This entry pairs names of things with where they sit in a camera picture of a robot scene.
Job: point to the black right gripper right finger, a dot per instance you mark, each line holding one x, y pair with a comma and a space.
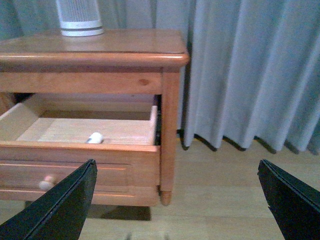
294, 204

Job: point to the white slatted air purifier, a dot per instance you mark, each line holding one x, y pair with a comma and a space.
79, 18

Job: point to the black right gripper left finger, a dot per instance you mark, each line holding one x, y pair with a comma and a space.
60, 213

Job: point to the grey curtain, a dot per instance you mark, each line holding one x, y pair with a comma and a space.
254, 70

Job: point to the wooden nightstand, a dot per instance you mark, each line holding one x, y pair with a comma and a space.
121, 67

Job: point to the wooden drawer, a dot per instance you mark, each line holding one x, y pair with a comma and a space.
42, 141

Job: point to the white medicine bottle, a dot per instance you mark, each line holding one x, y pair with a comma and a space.
95, 138

